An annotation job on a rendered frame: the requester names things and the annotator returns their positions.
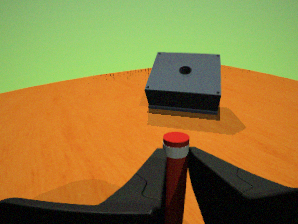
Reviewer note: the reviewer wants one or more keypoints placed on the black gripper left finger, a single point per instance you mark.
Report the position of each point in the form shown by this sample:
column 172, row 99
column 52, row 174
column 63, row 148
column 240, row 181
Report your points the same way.
column 140, row 201

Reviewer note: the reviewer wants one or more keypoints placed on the grey sloped panel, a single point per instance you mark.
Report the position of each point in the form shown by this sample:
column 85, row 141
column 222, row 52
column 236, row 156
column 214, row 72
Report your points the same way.
column 185, row 82

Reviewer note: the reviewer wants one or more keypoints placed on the red peg with white band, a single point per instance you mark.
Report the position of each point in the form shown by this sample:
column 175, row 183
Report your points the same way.
column 176, row 145

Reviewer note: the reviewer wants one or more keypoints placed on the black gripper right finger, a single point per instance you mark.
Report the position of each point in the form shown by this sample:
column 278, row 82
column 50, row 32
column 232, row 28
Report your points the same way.
column 227, row 194

